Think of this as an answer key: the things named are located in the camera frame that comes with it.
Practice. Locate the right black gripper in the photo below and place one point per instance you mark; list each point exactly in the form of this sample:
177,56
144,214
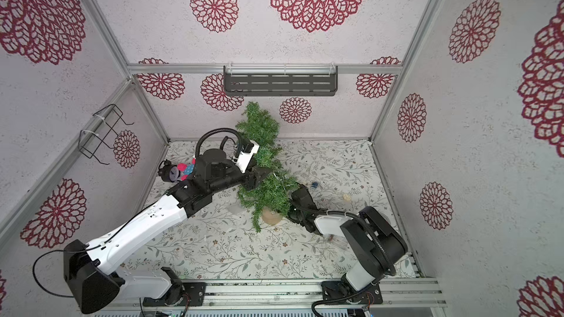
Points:
300,198

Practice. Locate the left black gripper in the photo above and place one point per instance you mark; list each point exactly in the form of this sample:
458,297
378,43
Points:
252,178

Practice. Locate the green christmas tree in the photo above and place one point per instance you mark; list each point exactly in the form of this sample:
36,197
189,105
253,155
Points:
273,193
261,127

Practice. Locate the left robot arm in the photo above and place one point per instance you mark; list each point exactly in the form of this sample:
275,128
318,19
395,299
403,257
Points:
93,271

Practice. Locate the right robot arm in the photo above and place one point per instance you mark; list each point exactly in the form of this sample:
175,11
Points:
377,246

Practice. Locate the colourful plush toy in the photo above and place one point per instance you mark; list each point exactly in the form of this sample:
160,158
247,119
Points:
186,168

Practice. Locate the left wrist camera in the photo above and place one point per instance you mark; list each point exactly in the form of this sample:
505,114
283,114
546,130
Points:
246,155

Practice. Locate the grey wall shelf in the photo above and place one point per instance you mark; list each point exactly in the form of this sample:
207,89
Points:
284,82

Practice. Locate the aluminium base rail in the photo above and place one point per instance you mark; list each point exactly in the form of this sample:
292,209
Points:
393,294

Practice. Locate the black wire wall rack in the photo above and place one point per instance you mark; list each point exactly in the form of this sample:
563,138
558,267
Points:
95,137

